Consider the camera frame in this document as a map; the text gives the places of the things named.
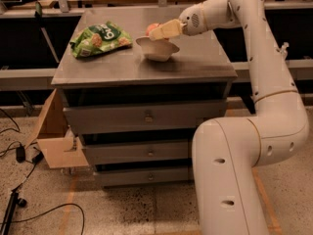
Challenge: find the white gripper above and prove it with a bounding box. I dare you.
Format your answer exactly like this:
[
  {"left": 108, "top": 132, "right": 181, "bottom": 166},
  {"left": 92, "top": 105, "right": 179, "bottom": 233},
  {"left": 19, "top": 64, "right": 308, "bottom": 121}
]
[{"left": 150, "top": 3, "right": 208, "bottom": 39}]

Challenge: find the red apple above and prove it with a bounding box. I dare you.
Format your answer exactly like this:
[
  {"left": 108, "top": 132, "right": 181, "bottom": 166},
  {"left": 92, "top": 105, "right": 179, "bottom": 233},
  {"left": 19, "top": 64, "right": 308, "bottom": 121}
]
[{"left": 146, "top": 23, "right": 169, "bottom": 41}]

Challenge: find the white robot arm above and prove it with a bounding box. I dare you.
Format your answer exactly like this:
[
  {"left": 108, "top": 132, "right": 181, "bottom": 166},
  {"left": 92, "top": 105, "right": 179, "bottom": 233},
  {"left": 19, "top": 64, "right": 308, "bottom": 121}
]
[{"left": 149, "top": 0, "right": 309, "bottom": 235}]

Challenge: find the grey drawer cabinet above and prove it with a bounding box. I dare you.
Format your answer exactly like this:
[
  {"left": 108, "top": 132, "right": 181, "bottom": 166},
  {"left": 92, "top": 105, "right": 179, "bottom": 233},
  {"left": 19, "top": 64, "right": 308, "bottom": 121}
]
[{"left": 51, "top": 5, "right": 239, "bottom": 188}]

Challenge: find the green snack bag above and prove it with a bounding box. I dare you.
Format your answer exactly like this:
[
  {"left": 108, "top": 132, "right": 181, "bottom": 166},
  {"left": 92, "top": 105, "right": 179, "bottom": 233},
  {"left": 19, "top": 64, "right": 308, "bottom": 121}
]
[{"left": 69, "top": 21, "right": 133, "bottom": 59}]

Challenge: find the top grey drawer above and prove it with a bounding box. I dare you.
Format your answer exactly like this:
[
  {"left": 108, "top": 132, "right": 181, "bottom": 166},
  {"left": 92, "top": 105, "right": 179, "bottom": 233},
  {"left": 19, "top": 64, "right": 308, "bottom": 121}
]
[{"left": 64, "top": 100, "right": 227, "bottom": 134}]

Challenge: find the grey drawer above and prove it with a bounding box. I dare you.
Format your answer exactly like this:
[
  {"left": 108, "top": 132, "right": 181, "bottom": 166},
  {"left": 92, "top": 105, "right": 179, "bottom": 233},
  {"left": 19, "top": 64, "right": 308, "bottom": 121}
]
[
  {"left": 64, "top": 100, "right": 227, "bottom": 134},
  {"left": 94, "top": 165, "right": 194, "bottom": 187},
  {"left": 83, "top": 139, "right": 191, "bottom": 165}
]

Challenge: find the middle grey drawer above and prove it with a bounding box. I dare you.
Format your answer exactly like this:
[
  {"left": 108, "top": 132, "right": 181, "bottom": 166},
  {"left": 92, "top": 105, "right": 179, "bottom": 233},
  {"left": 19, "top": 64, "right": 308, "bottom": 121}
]
[{"left": 83, "top": 139, "right": 191, "bottom": 165}]

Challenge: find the cardboard box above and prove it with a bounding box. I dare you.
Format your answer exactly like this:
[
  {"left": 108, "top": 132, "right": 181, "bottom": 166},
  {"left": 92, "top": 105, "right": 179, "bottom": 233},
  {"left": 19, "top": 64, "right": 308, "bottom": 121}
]
[{"left": 25, "top": 90, "right": 88, "bottom": 168}]

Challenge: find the bottom grey drawer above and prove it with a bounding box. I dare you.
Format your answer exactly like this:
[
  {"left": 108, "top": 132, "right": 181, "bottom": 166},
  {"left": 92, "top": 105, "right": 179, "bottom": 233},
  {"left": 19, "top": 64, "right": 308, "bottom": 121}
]
[{"left": 94, "top": 165, "right": 194, "bottom": 187}]

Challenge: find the black power adapter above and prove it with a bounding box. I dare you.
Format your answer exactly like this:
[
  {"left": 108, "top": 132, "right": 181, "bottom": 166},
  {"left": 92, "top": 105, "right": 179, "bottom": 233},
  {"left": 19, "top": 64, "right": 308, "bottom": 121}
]
[{"left": 16, "top": 145, "right": 25, "bottom": 163}]

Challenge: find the black stand leg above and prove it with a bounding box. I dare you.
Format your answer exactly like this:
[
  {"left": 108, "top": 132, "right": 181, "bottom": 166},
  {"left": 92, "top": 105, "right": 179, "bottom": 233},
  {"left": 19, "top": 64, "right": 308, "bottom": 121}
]
[{"left": 0, "top": 191, "right": 27, "bottom": 235}]

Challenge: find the grey metal rail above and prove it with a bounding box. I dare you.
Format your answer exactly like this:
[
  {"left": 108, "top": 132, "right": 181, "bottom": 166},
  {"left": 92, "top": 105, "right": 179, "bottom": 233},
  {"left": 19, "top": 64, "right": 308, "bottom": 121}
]
[{"left": 0, "top": 59, "right": 313, "bottom": 91}]

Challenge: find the black floor cable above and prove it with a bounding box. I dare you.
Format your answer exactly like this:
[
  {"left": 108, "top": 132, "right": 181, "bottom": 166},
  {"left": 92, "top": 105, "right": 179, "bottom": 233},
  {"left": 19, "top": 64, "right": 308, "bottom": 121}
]
[{"left": 0, "top": 203, "right": 86, "bottom": 235}]

